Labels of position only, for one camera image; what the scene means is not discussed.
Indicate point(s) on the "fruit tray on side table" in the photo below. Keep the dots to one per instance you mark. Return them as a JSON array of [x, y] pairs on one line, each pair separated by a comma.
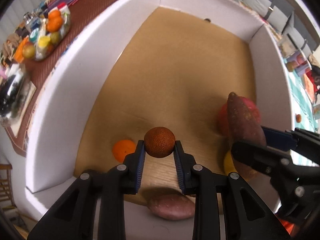
[[41, 33]]

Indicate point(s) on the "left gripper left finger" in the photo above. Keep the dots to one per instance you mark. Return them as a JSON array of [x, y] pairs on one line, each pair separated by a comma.
[[72, 215]]

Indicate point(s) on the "silver kettle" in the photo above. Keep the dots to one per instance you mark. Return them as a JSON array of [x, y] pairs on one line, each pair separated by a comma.
[[11, 95]]

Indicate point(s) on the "grey sofa cushion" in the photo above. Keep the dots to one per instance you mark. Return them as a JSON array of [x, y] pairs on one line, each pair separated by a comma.
[[275, 12]]

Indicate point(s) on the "small orange tangerine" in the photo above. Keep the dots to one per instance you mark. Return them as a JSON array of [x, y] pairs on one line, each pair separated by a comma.
[[298, 118]]

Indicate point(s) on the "red clothing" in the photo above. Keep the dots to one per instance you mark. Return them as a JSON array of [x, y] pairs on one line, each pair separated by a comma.
[[291, 228]]

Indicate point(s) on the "wooden chair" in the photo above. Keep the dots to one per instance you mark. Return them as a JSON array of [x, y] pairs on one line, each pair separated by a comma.
[[7, 200]]

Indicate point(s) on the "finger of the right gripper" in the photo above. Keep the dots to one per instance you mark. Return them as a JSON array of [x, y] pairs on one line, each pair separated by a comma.
[[270, 162], [305, 143]]

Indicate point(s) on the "brown sweet potato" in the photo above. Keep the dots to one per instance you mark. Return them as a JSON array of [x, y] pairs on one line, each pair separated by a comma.
[[241, 122]]

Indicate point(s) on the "white cardboard box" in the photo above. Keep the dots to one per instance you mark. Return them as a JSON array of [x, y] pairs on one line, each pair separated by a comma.
[[145, 63]]

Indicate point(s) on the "teal plaid tablecloth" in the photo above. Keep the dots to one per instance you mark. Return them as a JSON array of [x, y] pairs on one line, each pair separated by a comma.
[[300, 103]]

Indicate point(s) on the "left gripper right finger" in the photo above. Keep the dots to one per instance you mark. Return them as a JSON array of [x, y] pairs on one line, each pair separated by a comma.
[[246, 216]]

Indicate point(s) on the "red apple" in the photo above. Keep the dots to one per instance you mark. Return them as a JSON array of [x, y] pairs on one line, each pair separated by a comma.
[[222, 120]]

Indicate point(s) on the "bright orange tangerine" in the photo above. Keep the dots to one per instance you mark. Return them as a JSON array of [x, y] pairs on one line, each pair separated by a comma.
[[122, 148]]

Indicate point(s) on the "dark orange tangerine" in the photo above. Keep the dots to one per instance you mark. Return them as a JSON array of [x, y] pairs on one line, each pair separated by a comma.
[[159, 142]]

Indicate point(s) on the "brown side table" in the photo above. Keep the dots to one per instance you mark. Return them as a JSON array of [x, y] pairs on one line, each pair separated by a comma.
[[83, 12]]

